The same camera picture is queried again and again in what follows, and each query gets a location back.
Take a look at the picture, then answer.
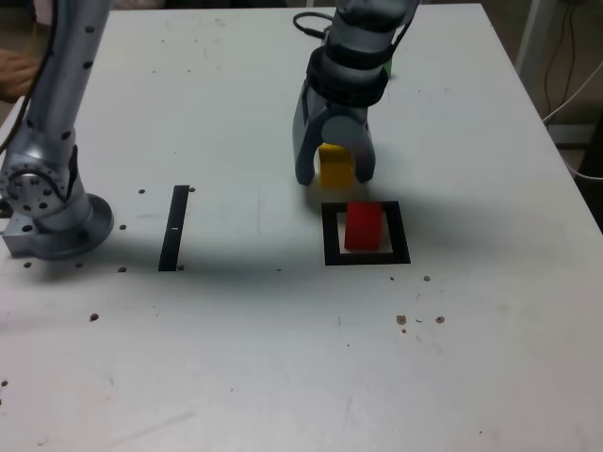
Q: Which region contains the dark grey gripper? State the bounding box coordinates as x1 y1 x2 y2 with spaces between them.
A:
291 83 377 186

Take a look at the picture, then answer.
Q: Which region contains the yellow cube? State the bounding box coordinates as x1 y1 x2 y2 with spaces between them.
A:
318 143 355 188

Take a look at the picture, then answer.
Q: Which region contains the red cube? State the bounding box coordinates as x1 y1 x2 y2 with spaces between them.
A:
344 202 383 251

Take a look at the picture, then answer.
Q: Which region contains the black tape square outline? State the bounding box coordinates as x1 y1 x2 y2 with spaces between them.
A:
320 201 412 266

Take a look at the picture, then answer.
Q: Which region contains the person's hand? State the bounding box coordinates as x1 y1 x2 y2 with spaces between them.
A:
0 49 40 104

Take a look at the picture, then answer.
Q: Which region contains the black tape strip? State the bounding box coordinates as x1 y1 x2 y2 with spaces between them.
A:
157 185 190 272

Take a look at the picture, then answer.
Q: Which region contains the thin black background cable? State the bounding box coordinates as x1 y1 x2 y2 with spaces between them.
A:
544 0 580 117

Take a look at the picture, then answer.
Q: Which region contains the white frame post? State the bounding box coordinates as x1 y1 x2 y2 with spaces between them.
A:
513 0 552 72

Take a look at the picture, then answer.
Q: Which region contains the white background cable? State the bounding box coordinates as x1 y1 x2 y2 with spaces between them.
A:
541 60 603 180

